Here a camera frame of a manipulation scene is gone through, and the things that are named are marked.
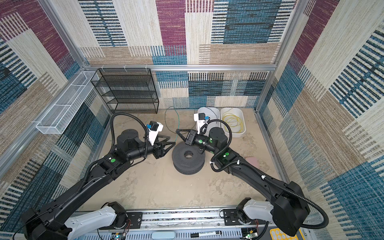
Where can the white wire mesh basket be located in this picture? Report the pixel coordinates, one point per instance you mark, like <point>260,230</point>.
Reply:
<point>59,116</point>

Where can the white plastic tub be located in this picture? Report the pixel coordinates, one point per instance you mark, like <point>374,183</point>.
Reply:
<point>234,117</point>
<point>212,113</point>

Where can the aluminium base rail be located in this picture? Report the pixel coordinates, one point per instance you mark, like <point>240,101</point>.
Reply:
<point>250,220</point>

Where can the light blue label plate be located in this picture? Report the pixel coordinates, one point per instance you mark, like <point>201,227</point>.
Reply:
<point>163,235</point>

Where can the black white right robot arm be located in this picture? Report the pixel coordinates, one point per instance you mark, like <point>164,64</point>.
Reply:
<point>289,209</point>

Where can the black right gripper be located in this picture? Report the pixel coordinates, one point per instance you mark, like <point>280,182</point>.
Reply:
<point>191,137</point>

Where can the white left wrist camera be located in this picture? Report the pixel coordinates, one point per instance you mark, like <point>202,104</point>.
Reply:
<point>154,129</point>

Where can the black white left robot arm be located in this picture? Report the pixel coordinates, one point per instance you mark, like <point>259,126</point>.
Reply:
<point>54,221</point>

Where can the black marker pen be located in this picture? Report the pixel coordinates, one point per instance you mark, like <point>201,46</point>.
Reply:
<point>206,234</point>

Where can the black perforated cable spool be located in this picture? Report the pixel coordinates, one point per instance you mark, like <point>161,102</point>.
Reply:
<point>188,160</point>

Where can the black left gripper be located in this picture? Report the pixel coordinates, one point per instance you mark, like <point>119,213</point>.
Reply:
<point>159,151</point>

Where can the black wire mesh shelf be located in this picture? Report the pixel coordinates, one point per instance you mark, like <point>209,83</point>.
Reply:
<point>125,90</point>

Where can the white plastic tub left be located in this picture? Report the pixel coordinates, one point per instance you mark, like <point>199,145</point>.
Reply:
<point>212,113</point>

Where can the white plastic tub right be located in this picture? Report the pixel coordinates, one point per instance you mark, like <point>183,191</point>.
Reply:
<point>234,117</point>

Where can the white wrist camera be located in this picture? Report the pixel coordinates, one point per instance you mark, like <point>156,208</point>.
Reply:
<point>154,129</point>
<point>201,122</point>

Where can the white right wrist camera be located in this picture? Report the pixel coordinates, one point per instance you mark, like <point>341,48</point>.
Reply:
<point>201,122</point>

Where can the yellow keypad pendant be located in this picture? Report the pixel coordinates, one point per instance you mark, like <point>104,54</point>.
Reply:
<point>277,234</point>

